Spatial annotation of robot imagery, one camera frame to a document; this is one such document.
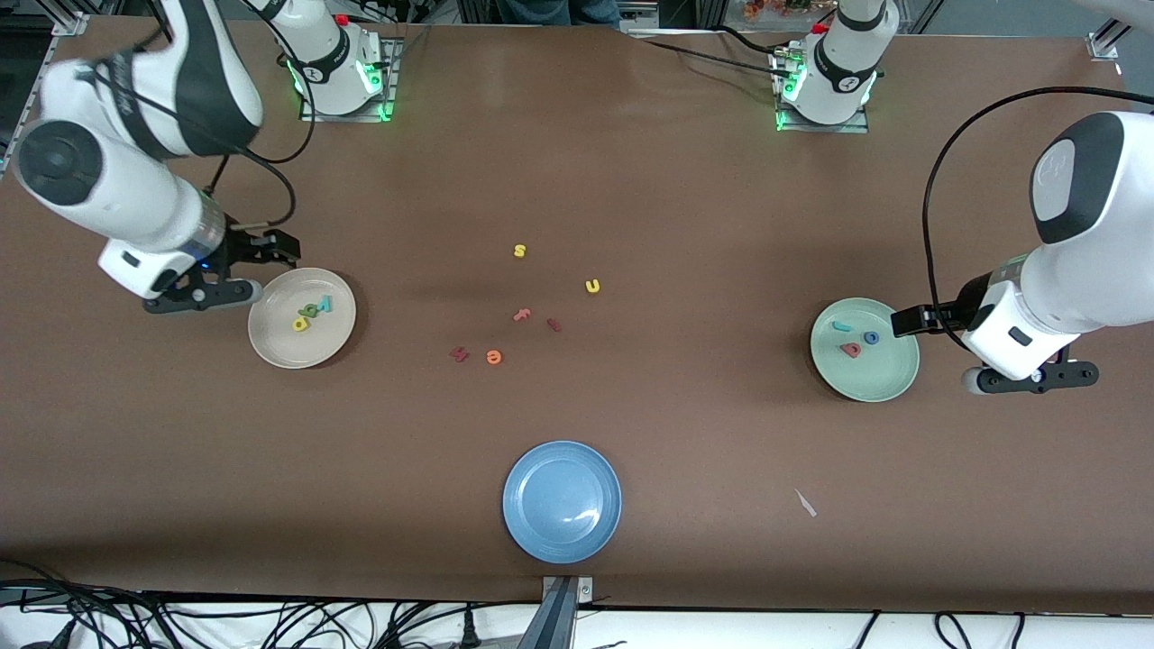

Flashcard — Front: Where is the brown table cover sheet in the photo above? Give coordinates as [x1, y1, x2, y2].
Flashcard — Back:
[0, 14, 1154, 616]

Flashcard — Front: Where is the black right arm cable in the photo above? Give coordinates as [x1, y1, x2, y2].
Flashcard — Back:
[86, 0, 318, 231]

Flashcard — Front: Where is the beige plate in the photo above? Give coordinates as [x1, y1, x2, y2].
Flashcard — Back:
[247, 267, 358, 370]

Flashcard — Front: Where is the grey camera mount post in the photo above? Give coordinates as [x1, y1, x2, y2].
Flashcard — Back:
[518, 575, 596, 649]

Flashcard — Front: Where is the black base cable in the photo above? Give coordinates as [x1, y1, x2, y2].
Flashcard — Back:
[631, 25, 794, 80]

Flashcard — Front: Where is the blue plate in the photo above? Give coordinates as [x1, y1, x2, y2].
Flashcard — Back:
[501, 440, 623, 565]

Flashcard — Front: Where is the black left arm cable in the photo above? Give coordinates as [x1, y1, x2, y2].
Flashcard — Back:
[921, 86, 1154, 336]

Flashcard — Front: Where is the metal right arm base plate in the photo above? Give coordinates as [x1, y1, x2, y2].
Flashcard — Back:
[299, 36, 399, 123]

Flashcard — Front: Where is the person in blue jeans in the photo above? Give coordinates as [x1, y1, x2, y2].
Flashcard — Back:
[496, 0, 623, 28]

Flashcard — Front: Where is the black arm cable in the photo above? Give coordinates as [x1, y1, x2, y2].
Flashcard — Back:
[86, 0, 318, 231]
[921, 86, 1154, 336]

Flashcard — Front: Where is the green plate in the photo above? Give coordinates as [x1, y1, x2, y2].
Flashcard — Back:
[809, 297, 921, 404]

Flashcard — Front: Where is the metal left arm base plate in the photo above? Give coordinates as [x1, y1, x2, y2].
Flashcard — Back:
[773, 45, 871, 135]

